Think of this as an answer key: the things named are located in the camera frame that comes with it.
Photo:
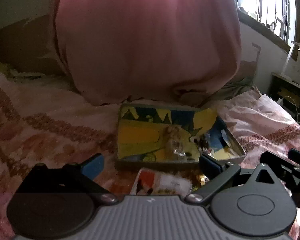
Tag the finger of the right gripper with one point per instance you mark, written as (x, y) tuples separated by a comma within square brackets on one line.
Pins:
[(294, 155), (277, 164)]

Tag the white desk lamp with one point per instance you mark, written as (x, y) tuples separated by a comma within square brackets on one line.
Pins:
[(289, 56)]

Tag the dark red dried snack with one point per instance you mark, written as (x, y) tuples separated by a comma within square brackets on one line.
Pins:
[(203, 144)]

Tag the barred window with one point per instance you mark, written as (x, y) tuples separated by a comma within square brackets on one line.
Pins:
[(277, 15)]

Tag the brown headboard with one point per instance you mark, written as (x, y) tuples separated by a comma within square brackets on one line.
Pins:
[(26, 46)]

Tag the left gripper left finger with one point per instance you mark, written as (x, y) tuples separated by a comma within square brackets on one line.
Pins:
[(90, 168)]

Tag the gold foil snack wrapper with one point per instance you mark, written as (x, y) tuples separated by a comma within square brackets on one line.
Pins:
[(199, 180)]

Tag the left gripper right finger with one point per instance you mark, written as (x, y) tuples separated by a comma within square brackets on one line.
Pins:
[(211, 167)]

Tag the large pink pillow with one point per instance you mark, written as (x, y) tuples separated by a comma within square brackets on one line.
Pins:
[(166, 50)]

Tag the white noodle food pouch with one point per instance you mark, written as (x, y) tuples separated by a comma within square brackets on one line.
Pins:
[(150, 182)]

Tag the floral pink bedsheet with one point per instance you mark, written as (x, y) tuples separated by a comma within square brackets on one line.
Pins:
[(43, 122)]

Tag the clear nut snack packet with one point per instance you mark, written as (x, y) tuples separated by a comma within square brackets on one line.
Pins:
[(173, 144)]

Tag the dark bedside table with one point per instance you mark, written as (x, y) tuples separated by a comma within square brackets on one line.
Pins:
[(283, 88)]

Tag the grey tray yellow lining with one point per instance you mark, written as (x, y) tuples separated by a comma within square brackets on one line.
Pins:
[(149, 135)]

